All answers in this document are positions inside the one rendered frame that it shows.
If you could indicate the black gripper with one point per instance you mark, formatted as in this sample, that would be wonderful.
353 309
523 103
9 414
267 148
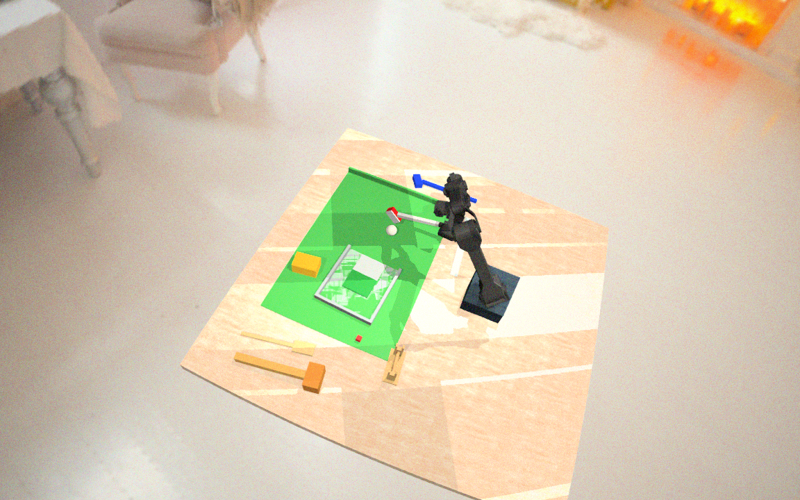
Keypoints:
444 230

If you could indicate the yellow block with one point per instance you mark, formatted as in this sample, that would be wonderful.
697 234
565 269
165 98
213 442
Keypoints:
306 264

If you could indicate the blue putter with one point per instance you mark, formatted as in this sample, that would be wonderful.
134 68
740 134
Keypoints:
418 183

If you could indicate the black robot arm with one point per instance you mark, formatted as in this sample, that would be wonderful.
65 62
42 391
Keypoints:
467 235

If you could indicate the green putting mat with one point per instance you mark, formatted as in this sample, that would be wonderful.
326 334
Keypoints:
356 215

